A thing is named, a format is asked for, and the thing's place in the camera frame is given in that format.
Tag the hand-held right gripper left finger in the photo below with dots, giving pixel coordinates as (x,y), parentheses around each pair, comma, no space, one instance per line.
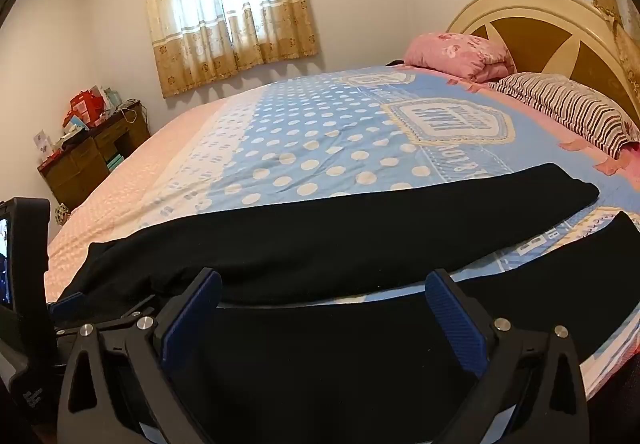
(192,324)

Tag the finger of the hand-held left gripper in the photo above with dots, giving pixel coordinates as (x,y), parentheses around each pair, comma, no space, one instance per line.
(66,305)

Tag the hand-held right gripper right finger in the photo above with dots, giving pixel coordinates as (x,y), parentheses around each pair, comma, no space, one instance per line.
(457,319)

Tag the black pants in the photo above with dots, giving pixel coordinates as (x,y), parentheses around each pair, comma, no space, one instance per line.
(320,244)

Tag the woven basket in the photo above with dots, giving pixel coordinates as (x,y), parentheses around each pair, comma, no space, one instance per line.
(62,214)

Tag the brown wooden desk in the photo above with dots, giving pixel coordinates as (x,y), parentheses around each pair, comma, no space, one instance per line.
(90,159)

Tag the white card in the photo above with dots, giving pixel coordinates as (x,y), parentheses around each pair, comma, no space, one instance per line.
(43,142)

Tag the teal box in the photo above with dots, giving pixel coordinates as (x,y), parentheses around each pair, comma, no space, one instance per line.
(115,161)

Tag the red gift box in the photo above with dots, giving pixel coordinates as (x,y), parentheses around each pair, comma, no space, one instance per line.
(87,106)

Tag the blue dotted bed sheet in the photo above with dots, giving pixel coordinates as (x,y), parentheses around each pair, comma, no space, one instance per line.
(320,134)

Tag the striped pillow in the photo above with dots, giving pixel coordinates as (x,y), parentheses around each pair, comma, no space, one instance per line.
(565,109)

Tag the cream wooden headboard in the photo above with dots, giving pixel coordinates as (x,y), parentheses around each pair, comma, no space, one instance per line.
(545,39)

